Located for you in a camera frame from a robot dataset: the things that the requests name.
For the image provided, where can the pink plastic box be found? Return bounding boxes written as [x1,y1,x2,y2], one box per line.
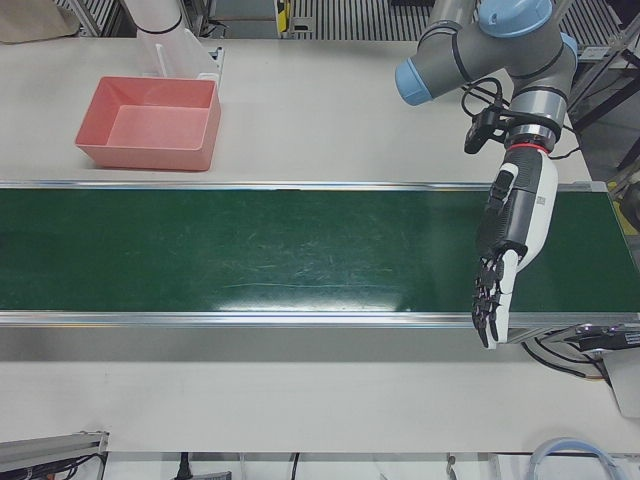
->
[74,75,223,173]

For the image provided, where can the green conveyor belt aluminium rails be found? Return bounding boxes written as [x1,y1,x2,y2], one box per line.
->
[0,178,640,346]

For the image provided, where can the white cylindrical column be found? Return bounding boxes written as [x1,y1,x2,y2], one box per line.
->
[119,0,224,82]

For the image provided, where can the black electronic device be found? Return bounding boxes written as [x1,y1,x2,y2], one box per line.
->
[573,323,640,352]

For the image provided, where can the grey cable loop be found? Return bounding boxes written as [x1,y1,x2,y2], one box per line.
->
[519,338,611,385]

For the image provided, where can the tan fabric sheet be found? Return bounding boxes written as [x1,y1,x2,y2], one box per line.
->
[0,0,77,44]

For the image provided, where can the aluminium profile bar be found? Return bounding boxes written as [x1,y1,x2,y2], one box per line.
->
[0,428,111,480]

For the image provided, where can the yellow black striped guard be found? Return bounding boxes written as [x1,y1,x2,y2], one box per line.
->
[273,0,297,37]

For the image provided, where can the light blue hose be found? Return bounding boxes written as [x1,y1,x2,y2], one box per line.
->
[528,437,622,480]

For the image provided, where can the robot hand white grey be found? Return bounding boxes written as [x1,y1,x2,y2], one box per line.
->
[472,144,560,350]

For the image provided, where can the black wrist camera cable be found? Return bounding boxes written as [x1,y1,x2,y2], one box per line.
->
[460,77,582,161]

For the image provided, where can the grey flat panel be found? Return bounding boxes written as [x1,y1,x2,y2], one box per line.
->
[599,348,640,419]

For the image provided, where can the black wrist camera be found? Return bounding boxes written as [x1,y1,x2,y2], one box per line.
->
[463,107,507,155]

